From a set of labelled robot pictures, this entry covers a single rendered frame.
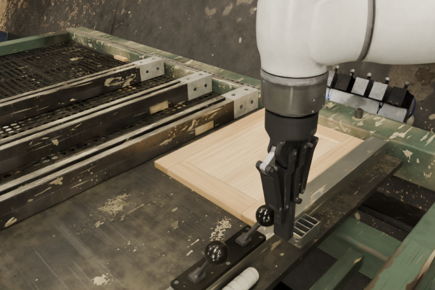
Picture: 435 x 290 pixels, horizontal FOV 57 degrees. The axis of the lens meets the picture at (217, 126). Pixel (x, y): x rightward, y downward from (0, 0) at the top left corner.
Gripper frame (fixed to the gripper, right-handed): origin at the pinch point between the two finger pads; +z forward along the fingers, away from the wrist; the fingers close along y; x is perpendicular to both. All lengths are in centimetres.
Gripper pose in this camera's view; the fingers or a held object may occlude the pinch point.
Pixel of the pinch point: (284, 219)
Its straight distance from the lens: 67.8
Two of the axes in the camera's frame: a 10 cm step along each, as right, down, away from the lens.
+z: 0.2, 8.9, 4.6
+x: -7.1, -3.1, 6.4
